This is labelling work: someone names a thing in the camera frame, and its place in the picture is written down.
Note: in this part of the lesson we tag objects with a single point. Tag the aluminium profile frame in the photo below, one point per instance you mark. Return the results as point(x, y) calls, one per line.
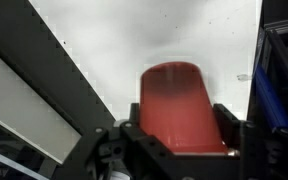
point(284, 43)

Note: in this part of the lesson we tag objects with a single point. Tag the pink plastic cup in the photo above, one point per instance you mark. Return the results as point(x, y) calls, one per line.
point(180, 110)

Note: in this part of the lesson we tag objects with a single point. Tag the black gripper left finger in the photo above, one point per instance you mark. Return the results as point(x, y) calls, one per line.
point(117, 156)

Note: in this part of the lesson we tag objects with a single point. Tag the blue box with green print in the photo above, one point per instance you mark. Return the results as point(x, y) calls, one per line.
point(270, 100)

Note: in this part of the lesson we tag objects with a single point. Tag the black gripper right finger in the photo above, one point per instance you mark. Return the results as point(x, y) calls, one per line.
point(254, 153)

